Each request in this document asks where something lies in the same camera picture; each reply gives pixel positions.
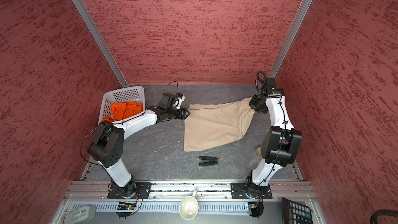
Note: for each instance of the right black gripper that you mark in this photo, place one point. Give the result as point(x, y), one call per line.
point(252, 104)

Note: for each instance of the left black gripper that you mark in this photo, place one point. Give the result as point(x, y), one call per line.
point(182, 115)

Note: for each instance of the beige drawstring shorts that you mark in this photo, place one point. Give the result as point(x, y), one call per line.
point(210, 126)

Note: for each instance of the orange shorts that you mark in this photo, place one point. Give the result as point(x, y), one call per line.
point(124, 110)

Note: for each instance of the white plastic laundry basket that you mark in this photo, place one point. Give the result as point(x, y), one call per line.
point(135, 93)

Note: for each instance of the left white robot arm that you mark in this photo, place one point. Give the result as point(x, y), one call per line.
point(106, 146)

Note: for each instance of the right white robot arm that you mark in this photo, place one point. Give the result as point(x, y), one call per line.
point(280, 146)

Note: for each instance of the brown jar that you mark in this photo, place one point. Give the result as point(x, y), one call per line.
point(259, 152)

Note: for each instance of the black clip on table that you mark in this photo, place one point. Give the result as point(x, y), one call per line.
point(207, 161)

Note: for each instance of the black calculator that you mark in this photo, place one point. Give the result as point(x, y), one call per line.
point(296, 213)

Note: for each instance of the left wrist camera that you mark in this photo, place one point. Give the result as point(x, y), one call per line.
point(169, 100)

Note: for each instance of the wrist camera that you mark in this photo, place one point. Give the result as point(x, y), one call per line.
point(169, 100)
point(267, 86)

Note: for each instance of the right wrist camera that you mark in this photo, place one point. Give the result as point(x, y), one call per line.
point(267, 86)

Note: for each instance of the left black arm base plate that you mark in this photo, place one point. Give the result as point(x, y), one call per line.
point(130, 191)

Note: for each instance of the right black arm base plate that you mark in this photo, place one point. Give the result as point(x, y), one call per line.
point(239, 191)

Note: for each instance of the grey device on rail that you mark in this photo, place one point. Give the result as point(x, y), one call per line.
point(82, 215)

